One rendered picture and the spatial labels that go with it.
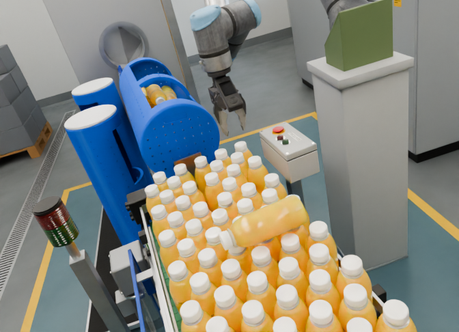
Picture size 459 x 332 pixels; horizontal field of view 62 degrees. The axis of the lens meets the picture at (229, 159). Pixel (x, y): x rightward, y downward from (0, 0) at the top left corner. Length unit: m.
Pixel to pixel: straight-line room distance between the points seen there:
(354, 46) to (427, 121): 1.38
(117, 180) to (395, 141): 1.40
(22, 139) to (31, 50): 2.14
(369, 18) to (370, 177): 0.69
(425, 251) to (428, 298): 0.31
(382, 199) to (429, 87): 1.06
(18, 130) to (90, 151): 2.90
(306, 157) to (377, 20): 0.73
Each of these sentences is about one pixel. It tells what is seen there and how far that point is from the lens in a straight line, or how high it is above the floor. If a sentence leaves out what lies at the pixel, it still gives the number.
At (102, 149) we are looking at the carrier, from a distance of 2.06.
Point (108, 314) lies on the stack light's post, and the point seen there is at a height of 0.91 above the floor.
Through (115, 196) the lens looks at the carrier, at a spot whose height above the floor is 0.61.
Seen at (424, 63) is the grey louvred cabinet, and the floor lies 0.73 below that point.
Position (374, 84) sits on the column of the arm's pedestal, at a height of 1.03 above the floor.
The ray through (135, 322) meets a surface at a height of 0.15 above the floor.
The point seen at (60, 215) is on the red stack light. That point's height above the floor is 1.23.
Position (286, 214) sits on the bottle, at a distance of 0.81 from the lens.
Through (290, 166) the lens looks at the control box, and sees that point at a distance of 1.12.
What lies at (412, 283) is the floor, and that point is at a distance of 2.20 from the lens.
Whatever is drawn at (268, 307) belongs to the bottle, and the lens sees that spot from 0.80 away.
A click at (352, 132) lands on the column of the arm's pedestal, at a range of 1.69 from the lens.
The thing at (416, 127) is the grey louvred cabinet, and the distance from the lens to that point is 2.87.
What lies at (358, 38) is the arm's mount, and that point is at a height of 1.22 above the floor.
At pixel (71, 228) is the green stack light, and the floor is 1.19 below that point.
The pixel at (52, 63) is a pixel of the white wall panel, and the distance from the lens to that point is 6.72.
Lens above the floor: 1.66
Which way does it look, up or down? 29 degrees down
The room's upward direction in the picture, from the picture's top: 15 degrees counter-clockwise
